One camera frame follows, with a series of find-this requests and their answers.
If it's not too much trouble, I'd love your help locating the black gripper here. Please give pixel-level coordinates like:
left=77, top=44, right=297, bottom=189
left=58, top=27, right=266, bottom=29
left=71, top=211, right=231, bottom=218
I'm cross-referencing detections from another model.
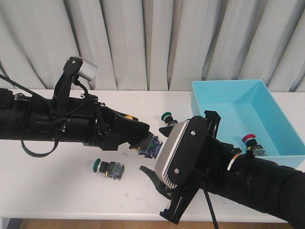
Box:
left=82, top=94, right=150, bottom=151
left=140, top=111, right=241, bottom=225

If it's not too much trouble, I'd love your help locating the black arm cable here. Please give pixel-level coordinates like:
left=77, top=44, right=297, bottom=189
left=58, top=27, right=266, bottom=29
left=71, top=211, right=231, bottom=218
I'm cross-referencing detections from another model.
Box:
left=0, top=73, right=101, bottom=158
left=203, top=189, right=220, bottom=229

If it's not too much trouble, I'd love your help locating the green push button switch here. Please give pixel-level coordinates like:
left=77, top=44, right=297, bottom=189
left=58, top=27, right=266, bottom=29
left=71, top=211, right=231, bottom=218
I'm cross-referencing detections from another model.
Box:
left=161, top=112, right=178, bottom=127

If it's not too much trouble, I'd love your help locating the light blue plastic box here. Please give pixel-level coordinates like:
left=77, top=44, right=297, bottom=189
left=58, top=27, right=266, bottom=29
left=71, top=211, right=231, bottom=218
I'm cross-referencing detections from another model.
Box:
left=191, top=80, right=305, bottom=170

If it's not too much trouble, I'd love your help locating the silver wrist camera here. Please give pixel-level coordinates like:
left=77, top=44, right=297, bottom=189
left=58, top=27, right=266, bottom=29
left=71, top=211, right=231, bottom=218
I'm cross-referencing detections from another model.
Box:
left=154, top=116, right=207, bottom=189
left=63, top=56, right=98, bottom=82

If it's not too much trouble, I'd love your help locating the red mushroom push button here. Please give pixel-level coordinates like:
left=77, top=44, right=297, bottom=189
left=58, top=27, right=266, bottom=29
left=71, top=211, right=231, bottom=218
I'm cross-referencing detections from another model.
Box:
left=242, top=134, right=267, bottom=156

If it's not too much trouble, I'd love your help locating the green push button left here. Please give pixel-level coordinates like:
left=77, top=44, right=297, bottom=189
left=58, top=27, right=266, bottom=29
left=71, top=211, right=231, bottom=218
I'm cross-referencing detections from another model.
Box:
left=92, top=158, right=125, bottom=180

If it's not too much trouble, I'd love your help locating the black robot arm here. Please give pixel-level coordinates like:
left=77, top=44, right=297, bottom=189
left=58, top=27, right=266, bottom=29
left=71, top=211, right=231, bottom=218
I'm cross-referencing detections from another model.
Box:
left=140, top=111, right=305, bottom=229
left=0, top=88, right=162, bottom=157

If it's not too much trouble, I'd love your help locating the grey pleated curtain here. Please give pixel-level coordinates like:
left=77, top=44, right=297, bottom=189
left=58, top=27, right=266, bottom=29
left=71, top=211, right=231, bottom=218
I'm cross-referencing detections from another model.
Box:
left=0, top=0, right=305, bottom=92

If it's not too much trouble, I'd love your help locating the yellow mushroom push button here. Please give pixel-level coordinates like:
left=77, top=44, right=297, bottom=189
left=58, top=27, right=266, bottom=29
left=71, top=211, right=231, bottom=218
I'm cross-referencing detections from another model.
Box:
left=124, top=114, right=163, bottom=159

